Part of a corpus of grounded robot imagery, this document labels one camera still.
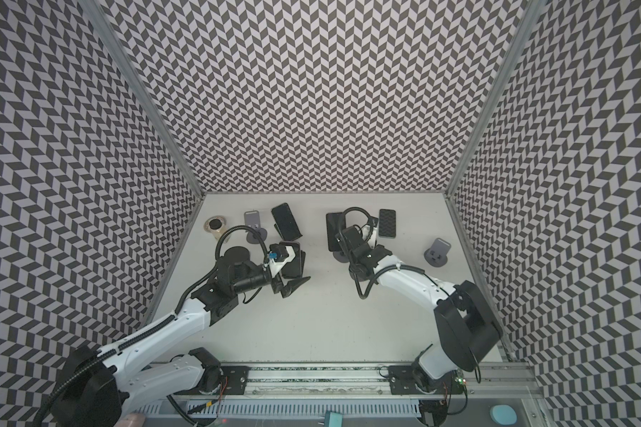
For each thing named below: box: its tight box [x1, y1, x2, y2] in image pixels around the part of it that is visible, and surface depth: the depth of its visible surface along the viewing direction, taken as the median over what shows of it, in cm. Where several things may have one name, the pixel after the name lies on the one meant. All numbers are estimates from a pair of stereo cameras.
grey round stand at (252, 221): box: [243, 209, 268, 245], surface depth 102 cm
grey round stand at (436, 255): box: [423, 237, 452, 268], surface depth 95 cm
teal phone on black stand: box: [270, 202, 301, 242], surface depth 101 cm
